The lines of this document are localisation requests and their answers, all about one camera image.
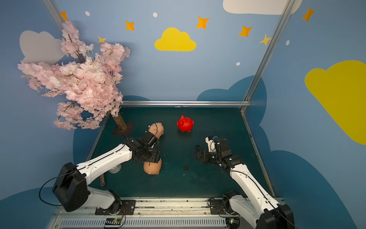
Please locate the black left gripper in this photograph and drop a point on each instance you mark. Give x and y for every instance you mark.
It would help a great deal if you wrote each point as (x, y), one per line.
(150, 137)

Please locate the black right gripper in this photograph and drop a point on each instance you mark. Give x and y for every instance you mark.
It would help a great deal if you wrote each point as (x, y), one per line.
(204, 155)

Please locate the peach piggy bank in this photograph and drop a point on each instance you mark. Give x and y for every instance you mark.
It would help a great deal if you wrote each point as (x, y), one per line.
(153, 168)

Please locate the pink piggy bank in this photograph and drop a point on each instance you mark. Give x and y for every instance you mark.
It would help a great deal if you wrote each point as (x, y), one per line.
(157, 129)

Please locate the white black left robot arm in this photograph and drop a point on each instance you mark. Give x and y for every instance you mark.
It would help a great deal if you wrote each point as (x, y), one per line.
(72, 188)

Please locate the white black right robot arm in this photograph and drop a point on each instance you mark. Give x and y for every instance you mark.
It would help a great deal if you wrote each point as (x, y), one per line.
(258, 208)

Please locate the red piggy bank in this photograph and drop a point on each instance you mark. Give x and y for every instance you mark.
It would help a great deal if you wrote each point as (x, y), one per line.
(185, 124)

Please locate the left small circuit board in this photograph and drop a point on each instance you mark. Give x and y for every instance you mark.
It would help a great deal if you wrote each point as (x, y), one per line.
(113, 223)

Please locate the pink cherry blossom tree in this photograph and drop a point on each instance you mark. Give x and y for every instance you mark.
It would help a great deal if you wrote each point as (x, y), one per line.
(90, 87)

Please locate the aluminium back frame bar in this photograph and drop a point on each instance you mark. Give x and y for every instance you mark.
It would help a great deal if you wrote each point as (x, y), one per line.
(146, 103)

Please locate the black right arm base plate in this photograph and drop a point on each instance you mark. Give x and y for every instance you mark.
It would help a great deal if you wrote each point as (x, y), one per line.
(220, 207)

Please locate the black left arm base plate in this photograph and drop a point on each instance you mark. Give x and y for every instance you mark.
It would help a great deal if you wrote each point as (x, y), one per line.
(119, 207)

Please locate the aluminium front rail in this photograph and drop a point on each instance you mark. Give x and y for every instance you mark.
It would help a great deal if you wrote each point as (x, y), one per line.
(150, 213)

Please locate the aluminium right corner post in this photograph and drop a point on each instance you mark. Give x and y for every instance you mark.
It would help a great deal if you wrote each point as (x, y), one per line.
(279, 29)

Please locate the aluminium corner post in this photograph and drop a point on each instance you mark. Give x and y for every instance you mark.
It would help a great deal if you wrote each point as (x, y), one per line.
(279, 29)
(59, 18)

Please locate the aluminium left corner post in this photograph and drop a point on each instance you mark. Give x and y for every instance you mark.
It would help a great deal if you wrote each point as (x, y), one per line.
(59, 18)

